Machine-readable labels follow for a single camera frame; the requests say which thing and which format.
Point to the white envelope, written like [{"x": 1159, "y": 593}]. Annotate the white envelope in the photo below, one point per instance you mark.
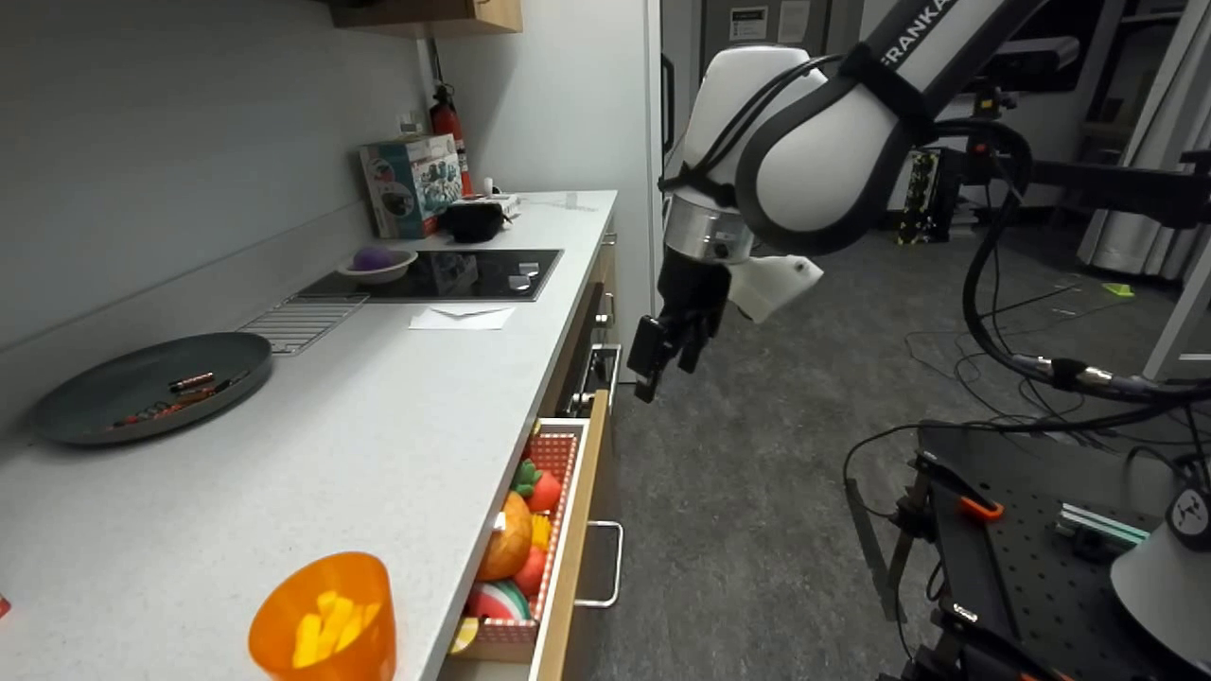
[{"x": 462, "y": 319}]

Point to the purple ball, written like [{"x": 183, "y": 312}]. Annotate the purple ball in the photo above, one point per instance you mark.
[{"x": 372, "y": 258}]

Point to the red patterned basket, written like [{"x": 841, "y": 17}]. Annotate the red patterned basket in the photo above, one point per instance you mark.
[{"x": 558, "y": 454}]

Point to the paper notice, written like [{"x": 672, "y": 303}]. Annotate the paper notice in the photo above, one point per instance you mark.
[
  {"x": 795, "y": 19},
  {"x": 748, "y": 23}
]

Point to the yellow toy fruit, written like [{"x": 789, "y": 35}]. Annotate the yellow toy fruit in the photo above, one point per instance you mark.
[{"x": 541, "y": 532}]

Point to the wooden drawer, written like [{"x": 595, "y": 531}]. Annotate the wooden drawer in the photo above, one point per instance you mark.
[{"x": 572, "y": 530}]

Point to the orange plastic cup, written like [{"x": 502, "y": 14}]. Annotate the orange plastic cup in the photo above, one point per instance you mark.
[{"x": 284, "y": 624}]

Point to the yellow toy banana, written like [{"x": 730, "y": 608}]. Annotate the yellow toy banana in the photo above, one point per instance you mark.
[{"x": 464, "y": 636}]

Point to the red toy tomato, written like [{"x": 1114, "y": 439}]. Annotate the red toy tomato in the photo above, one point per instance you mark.
[{"x": 542, "y": 492}]

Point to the black pouch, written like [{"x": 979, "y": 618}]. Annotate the black pouch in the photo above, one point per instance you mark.
[{"x": 473, "y": 222}]

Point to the black cooktop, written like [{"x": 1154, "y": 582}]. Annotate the black cooktop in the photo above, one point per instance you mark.
[{"x": 473, "y": 274}]

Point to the camera on mount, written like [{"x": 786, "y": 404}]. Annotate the camera on mount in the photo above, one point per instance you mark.
[{"x": 1036, "y": 61}]

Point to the red toy fruit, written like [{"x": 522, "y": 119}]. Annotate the red toy fruit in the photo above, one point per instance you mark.
[{"x": 532, "y": 572}]

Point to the dark grey round tray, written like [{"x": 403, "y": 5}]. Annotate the dark grey round tray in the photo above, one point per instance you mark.
[{"x": 132, "y": 378}]

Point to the white bowl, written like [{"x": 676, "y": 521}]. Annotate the white bowl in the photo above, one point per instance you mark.
[{"x": 378, "y": 274}]

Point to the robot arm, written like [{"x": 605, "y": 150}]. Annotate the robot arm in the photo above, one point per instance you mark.
[{"x": 814, "y": 161}]

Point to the green sticky note pad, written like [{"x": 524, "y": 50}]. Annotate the green sticky note pad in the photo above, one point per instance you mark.
[{"x": 1118, "y": 289}]

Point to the wooden wall cabinet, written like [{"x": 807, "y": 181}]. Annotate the wooden wall cabinet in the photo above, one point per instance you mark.
[{"x": 435, "y": 14}]

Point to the patterned board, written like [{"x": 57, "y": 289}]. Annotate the patterned board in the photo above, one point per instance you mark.
[{"x": 920, "y": 199}]

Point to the brown marker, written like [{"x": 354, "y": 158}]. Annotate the brown marker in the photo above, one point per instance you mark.
[{"x": 192, "y": 381}]

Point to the orange toy pumpkin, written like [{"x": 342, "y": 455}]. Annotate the orange toy pumpkin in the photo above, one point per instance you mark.
[{"x": 506, "y": 539}]

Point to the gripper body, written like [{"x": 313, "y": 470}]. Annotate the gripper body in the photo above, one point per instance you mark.
[{"x": 691, "y": 288}]

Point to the red fire extinguisher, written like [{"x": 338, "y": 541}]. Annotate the red fire extinguisher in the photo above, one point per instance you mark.
[{"x": 447, "y": 123}]

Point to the red pen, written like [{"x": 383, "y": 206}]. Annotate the red pen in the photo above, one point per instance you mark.
[{"x": 180, "y": 404}]

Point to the printed cardboard box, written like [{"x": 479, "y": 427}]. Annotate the printed cardboard box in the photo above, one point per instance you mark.
[{"x": 412, "y": 184}]

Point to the toy watermelon slice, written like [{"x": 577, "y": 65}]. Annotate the toy watermelon slice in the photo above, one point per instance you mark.
[{"x": 497, "y": 602}]

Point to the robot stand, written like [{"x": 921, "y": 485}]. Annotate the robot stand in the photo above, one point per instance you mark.
[{"x": 1031, "y": 567}]

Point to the orange clamp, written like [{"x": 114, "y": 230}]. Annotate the orange clamp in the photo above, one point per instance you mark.
[{"x": 974, "y": 501}]

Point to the yellow toy pieces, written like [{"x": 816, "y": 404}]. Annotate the yellow toy pieces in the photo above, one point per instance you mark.
[{"x": 326, "y": 624}]

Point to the green metal bracket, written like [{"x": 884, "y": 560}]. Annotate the green metal bracket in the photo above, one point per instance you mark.
[{"x": 1102, "y": 530}]

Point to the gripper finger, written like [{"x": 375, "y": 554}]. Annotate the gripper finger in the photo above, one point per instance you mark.
[
  {"x": 694, "y": 345},
  {"x": 647, "y": 359}
]

